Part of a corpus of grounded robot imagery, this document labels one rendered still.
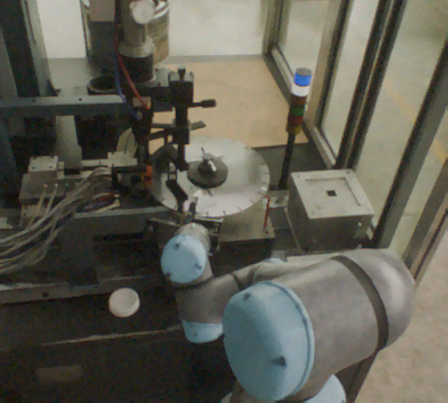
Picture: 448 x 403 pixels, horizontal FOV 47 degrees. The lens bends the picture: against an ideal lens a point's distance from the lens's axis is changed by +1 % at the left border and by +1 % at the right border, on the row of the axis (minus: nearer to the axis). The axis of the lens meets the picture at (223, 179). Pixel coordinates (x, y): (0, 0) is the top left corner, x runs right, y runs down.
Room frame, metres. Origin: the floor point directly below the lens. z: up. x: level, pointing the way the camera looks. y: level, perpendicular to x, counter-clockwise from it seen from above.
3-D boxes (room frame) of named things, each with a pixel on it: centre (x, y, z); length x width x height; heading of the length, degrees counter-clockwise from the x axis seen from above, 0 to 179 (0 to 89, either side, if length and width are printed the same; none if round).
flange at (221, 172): (1.03, 0.04, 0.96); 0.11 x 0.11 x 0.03
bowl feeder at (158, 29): (1.74, 0.39, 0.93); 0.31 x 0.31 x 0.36
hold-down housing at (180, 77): (0.99, 0.11, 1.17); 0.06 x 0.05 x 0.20; 93
